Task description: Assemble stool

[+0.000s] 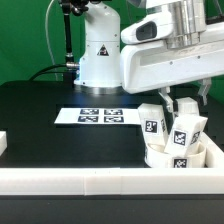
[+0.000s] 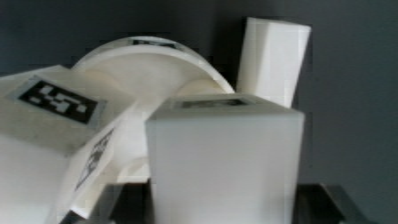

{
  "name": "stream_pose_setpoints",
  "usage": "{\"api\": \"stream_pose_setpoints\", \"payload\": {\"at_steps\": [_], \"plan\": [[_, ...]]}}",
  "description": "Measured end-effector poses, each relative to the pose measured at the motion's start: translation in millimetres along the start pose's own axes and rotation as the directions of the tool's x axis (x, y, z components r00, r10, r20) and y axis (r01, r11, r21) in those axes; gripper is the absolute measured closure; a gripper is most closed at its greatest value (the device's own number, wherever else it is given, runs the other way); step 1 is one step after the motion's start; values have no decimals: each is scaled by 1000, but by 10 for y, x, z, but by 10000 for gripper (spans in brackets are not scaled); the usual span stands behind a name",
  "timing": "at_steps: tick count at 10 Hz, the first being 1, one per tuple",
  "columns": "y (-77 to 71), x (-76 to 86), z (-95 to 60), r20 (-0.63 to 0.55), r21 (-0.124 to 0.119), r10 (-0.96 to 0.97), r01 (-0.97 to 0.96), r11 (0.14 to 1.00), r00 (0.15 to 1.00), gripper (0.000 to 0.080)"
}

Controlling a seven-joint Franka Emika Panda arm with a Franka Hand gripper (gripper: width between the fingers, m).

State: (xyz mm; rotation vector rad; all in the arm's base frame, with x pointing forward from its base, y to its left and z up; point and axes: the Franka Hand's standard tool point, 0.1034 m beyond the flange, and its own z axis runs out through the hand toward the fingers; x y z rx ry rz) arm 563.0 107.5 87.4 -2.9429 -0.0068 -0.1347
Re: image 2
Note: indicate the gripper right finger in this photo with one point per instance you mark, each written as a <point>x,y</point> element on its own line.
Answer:
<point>324,206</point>

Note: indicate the white round stool seat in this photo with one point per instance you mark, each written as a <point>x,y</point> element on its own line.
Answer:
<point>157,70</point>

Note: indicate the white stool leg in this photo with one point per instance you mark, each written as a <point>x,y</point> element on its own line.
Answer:
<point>225,141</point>
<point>61,110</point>

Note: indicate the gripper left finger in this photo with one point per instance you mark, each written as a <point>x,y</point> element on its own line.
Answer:
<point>123,206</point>

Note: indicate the white U-shaped fence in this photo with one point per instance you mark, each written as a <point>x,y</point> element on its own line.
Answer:
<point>273,56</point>

